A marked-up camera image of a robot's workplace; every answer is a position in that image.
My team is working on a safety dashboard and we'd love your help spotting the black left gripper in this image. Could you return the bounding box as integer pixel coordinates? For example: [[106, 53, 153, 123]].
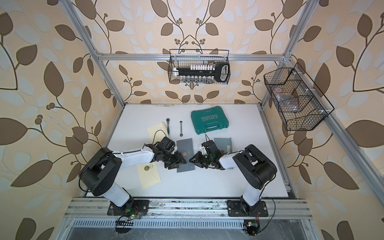
[[161, 151, 188, 169]]

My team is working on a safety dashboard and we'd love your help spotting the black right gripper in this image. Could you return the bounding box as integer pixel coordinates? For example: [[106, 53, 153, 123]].
[[189, 151, 214, 169]]

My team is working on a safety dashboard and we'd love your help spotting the dark grey envelope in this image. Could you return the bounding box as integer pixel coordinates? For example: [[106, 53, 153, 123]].
[[177, 139, 195, 173]]

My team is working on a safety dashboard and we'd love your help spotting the light blue-grey envelope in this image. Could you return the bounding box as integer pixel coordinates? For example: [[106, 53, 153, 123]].
[[214, 138, 235, 170]]

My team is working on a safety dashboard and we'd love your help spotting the cream envelope brown seal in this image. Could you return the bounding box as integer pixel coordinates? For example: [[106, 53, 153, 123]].
[[148, 123, 169, 144]]

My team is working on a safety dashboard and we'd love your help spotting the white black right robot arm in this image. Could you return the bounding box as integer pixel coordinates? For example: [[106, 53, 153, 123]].
[[189, 140, 278, 216]]

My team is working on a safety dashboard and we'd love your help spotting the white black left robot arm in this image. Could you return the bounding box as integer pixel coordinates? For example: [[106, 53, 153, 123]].
[[78, 135, 187, 207]]

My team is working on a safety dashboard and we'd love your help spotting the cream envelope green seal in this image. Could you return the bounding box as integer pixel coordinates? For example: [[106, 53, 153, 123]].
[[136, 163, 161, 190]]

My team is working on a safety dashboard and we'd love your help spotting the green plastic tool case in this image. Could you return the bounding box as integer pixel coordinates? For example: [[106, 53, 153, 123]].
[[191, 106, 229, 135]]

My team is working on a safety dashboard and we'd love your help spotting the right small circuit board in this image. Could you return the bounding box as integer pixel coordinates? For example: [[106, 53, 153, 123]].
[[243, 221, 260, 236]]

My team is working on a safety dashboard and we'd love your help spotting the small circuit board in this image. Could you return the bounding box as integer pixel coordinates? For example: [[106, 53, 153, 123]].
[[243, 221, 260, 236], [115, 209, 138, 234]]

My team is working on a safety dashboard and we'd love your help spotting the left small circuit board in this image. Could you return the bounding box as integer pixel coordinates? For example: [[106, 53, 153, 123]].
[[115, 209, 138, 234]]

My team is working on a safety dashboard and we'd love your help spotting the black socket set holder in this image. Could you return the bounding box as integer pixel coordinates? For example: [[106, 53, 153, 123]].
[[168, 62, 231, 84]]

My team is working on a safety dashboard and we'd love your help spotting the plastic bag in basket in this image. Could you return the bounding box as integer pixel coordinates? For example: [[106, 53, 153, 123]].
[[273, 87, 300, 113]]

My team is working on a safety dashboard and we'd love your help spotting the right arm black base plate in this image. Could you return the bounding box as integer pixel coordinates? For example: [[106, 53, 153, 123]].
[[227, 200, 269, 217]]

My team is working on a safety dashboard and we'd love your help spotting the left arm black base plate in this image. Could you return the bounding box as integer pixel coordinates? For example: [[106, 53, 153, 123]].
[[107, 199, 150, 216]]

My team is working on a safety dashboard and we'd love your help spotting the black wire basket back wall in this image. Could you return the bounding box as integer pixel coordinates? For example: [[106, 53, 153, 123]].
[[168, 49, 231, 85]]

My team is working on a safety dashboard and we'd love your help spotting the black wire basket wall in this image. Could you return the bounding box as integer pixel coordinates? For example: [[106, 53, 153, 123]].
[[168, 49, 231, 85], [264, 63, 335, 131]]

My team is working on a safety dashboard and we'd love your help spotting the aluminium frame back crossbar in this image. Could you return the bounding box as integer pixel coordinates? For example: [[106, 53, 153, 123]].
[[97, 53, 286, 62]]

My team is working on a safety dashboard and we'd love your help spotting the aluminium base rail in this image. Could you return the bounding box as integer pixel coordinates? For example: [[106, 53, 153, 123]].
[[65, 198, 313, 230]]

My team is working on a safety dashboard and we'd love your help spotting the black wire basket right wall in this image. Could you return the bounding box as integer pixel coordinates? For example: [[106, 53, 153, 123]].
[[264, 63, 335, 131]]

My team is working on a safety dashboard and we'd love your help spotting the aluminium frame post left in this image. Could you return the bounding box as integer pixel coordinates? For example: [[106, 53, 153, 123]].
[[59, 0, 126, 108]]

